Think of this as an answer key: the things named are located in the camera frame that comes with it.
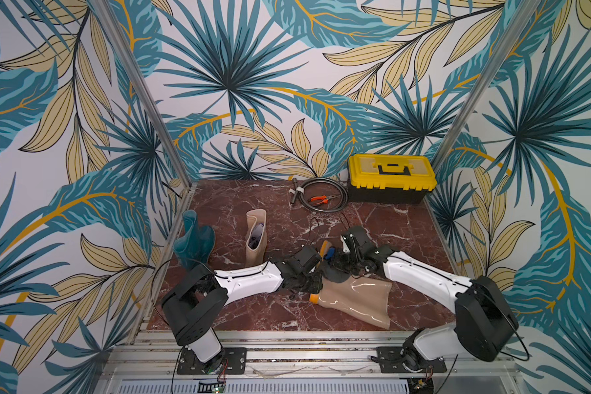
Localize beige rubber boot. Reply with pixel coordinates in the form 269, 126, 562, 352
310, 241, 392, 330
246, 209, 268, 268

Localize teal rubber boot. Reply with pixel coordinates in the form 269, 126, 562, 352
173, 209, 216, 272

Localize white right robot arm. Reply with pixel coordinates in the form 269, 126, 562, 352
341, 226, 519, 371

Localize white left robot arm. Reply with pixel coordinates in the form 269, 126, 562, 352
161, 246, 322, 366

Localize yellow and black toolbox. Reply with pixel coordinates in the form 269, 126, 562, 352
346, 154, 437, 205

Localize red handled pliers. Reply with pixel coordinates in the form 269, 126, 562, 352
310, 195, 335, 207

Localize coiled black cable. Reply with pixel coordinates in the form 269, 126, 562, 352
288, 176, 349, 214

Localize aluminium mounting rail frame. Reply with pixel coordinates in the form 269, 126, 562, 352
95, 331, 527, 393

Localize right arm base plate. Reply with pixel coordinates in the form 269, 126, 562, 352
370, 346, 448, 375

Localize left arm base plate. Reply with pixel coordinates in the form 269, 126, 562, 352
176, 347, 247, 376

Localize right aluminium corner post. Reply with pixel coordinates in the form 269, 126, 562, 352
431, 1, 540, 172

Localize aluminium corner post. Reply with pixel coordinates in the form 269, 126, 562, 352
91, 0, 192, 190
431, 1, 540, 172

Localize left aluminium corner post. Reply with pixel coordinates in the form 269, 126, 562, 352
91, 0, 192, 190

